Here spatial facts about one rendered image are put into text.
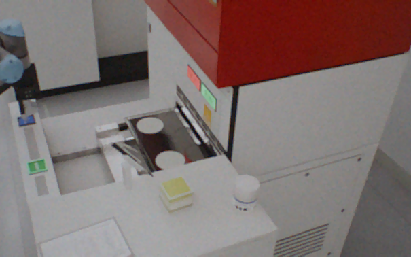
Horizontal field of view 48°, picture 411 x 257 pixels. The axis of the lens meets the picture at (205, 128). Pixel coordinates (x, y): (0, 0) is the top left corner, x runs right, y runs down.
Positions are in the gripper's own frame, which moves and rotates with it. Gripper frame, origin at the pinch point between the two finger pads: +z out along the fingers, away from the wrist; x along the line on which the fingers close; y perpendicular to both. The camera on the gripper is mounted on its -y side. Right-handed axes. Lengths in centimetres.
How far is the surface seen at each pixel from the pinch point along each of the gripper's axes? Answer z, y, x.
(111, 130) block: 7.3, 28.8, -7.8
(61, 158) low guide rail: 14.0, 9.6, -9.0
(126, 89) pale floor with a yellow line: 97, 77, 157
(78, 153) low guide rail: 13.9, 15.6, -9.0
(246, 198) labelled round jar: -6, 51, -68
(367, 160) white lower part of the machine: 24, 125, -42
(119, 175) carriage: 9.6, 25.3, -29.8
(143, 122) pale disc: 7.6, 41.0, -6.9
